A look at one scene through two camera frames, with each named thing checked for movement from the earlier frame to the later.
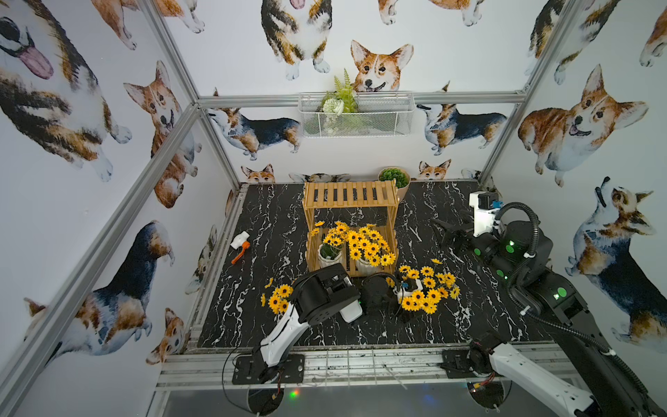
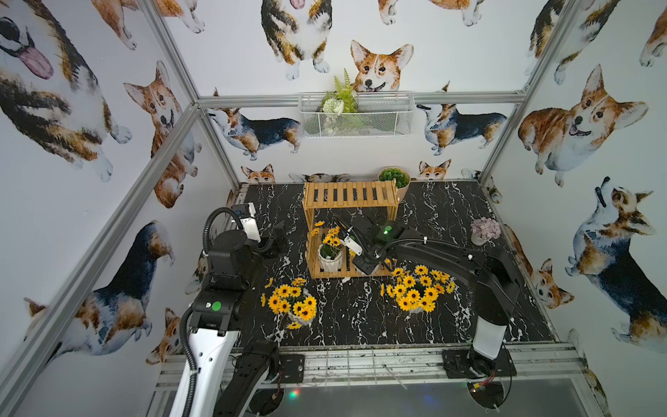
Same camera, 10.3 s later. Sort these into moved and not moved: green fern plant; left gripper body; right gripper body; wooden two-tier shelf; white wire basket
Moved: left gripper body; right gripper body
Not moved: wooden two-tier shelf; green fern plant; white wire basket
